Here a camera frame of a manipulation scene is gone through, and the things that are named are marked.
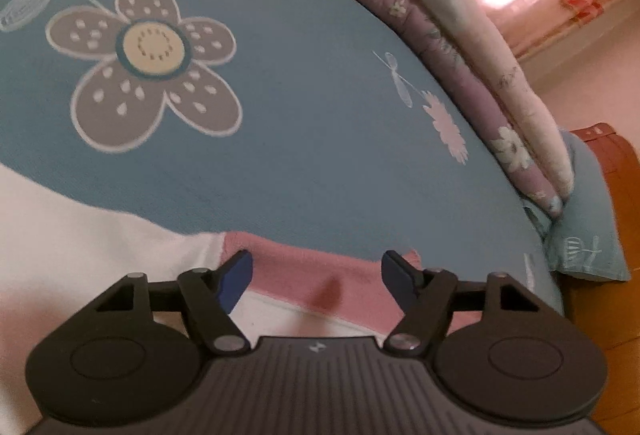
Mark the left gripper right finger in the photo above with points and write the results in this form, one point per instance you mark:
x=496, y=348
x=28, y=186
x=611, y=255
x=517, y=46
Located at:
x=493, y=346

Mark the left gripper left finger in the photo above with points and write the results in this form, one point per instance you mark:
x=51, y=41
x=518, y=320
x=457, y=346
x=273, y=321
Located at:
x=139, y=347

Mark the pink and white knit sweater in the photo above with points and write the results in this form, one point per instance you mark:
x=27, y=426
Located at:
x=316, y=232

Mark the wooden headboard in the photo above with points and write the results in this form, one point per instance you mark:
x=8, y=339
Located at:
x=601, y=290

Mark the teal pillow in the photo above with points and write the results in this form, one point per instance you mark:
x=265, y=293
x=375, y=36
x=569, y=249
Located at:
x=582, y=242

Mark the teal floral bed sheet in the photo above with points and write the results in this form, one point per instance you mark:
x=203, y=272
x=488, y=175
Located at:
x=220, y=81

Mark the folded floral quilt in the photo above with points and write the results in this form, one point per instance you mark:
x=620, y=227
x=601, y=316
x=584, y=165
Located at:
x=467, y=54

